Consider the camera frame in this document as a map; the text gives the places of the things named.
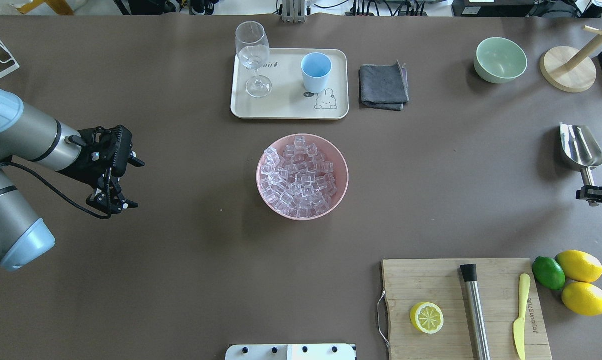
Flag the bamboo cutting board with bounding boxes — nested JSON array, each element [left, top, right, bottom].
[[381, 259, 532, 360]]

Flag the aluminium camera mount post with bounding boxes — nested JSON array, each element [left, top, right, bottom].
[[278, 0, 307, 24]]

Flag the yellow plastic knife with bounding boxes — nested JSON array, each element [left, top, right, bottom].
[[512, 273, 531, 360]]

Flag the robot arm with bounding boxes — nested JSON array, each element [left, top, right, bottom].
[[0, 89, 144, 271]]

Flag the light blue plastic cup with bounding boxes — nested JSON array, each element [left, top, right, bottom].
[[301, 52, 332, 94]]

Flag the lower yellow lemon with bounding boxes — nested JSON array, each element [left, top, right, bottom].
[[561, 282, 602, 317]]

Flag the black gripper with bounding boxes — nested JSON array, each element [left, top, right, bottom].
[[58, 125, 145, 215]]

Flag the wooden cup tree stand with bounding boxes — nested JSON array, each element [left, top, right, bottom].
[[539, 25, 602, 93]]

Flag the green lime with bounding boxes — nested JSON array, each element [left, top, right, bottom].
[[532, 256, 566, 291]]

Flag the mint green bowl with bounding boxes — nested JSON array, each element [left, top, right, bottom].
[[474, 38, 528, 84]]

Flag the cream rabbit serving tray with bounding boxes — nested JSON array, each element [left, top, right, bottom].
[[230, 48, 349, 120]]

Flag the yellow lemon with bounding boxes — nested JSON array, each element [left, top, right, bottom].
[[555, 249, 602, 283], [561, 282, 602, 317]]

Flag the half lemon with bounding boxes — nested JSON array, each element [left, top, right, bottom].
[[410, 301, 444, 335]]

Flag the steel muddler black tip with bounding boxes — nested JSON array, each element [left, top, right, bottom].
[[459, 264, 491, 360]]

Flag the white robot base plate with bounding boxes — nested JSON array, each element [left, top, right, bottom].
[[225, 342, 357, 360]]

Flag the clear wine glass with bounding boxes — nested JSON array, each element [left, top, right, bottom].
[[235, 21, 272, 99]]

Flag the grey folded cloth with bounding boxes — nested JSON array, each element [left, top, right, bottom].
[[359, 61, 410, 112]]

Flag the pile of clear ice cubes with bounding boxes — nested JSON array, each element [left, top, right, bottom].
[[260, 135, 338, 219]]

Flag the stainless steel ice scoop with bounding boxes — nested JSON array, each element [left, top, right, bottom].
[[559, 122, 602, 186]]

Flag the upper yellow lemon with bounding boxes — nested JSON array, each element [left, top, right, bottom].
[[555, 249, 602, 283]]

